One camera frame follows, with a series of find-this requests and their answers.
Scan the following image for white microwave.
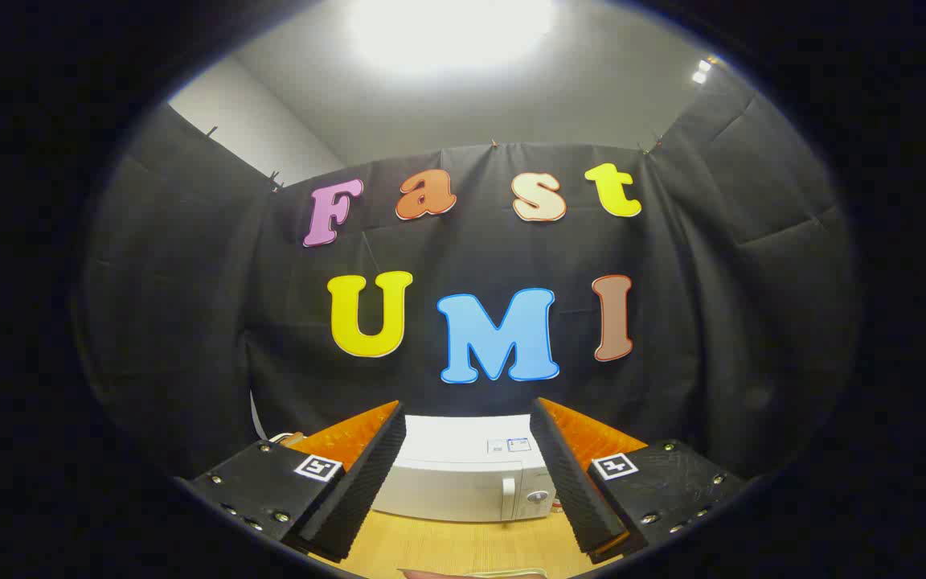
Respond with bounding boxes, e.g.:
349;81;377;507
372;414;560;524

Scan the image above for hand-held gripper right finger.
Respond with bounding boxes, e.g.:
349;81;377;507
529;396;749;565

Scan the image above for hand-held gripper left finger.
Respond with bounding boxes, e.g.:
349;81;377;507
178;400;408;564

